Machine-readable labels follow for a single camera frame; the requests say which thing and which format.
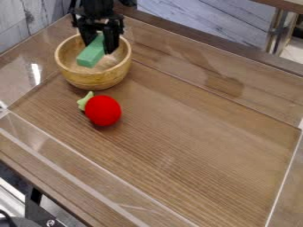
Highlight black table leg bracket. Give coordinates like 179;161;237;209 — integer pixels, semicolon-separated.
26;188;67;227

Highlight wooden stool in background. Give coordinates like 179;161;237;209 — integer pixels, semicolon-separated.
254;0;303;55

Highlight light wooden bowl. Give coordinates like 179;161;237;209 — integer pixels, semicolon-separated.
55;34;133;90

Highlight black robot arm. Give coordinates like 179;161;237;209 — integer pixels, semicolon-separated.
69;0;125;54

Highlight black cable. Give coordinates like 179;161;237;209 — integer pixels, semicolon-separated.
0;208;19;227

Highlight red plush tomato toy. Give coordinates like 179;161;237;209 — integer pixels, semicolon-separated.
78;91;122;127

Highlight clear acrylic tray walls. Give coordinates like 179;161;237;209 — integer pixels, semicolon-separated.
0;15;303;227

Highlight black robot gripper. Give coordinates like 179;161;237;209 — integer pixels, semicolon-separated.
70;6;125;54

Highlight green rectangular stick block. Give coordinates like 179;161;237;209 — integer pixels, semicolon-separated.
77;35;106;68

